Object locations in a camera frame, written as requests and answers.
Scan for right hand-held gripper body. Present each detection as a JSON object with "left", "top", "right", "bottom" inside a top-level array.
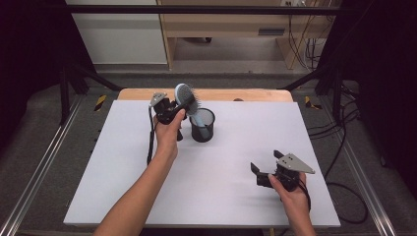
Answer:
[{"left": 256, "top": 152, "right": 317, "bottom": 193}]

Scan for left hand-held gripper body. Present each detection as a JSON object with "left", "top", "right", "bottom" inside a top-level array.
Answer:
[{"left": 149, "top": 91, "right": 188, "bottom": 143}]

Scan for light blue hairbrush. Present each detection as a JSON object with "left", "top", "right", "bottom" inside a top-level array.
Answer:
[{"left": 174, "top": 83, "right": 212, "bottom": 141}]

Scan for black mesh cup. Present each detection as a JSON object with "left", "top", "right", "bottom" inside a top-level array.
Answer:
[{"left": 189, "top": 107, "right": 216, "bottom": 144}]

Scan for person's left hand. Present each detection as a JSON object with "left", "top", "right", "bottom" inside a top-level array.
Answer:
[{"left": 152, "top": 109, "right": 187, "bottom": 159}]

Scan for person's right hand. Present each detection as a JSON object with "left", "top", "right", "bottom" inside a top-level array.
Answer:
[{"left": 268, "top": 172, "right": 312, "bottom": 211}]

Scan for white board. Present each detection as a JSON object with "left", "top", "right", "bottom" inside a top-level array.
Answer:
[{"left": 63, "top": 99, "right": 342, "bottom": 229}]

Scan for wooden table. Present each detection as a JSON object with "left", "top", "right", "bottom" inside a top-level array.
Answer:
[{"left": 117, "top": 88, "right": 294, "bottom": 102}]

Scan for white cabinet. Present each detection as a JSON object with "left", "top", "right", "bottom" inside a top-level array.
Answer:
[{"left": 64, "top": 0, "right": 168, "bottom": 65}]

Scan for black metal stand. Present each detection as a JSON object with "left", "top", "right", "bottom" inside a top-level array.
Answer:
[
  {"left": 58, "top": 61, "right": 123, "bottom": 126},
  {"left": 278, "top": 61, "right": 345, "bottom": 126}
]

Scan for wooden desk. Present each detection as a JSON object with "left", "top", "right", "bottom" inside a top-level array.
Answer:
[{"left": 156, "top": 0, "right": 342, "bottom": 71}]

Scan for black curtain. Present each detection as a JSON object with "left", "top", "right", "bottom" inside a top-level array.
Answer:
[
  {"left": 317, "top": 0, "right": 417, "bottom": 193},
  {"left": 0, "top": 0, "right": 96, "bottom": 150}
]

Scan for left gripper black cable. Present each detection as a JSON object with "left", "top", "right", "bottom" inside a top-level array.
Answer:
[{"left": 146, "top": 106, "right": 160, "bottom": 166}]

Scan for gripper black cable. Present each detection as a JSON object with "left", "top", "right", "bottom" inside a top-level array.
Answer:
[
  {"left": 146, "top": 106, "right": 160, "bottom": 166},
  {"left": 297, "top": 178, "right": 369, "bottom": 225}
]

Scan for black floor cables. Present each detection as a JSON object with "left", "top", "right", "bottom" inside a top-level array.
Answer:
[{"left": 307, "top": 82, "right": 362, "bottom": 166}]

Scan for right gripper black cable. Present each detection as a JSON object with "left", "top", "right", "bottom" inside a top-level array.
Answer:
[{"left": 297, "top": 178, "right": 369, "bottom": 225}]

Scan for aluminium rail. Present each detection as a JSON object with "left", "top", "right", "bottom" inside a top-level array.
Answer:
[
  {"left": 340, "top": 137, "right": 398, "bottom": 236},
  {"left": 0, "top": 93, "right": 86, "bottom": 236}
]

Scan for black frame crossbar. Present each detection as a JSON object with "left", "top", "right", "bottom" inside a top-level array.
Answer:
[{"left": 65, "top": 4, "right": 357, "bottom": 16}]

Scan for hanging cable bundle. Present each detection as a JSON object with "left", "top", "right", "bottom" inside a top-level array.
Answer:
[{"left": 286, "top": 14, "right": 329, "bottom": 72}]

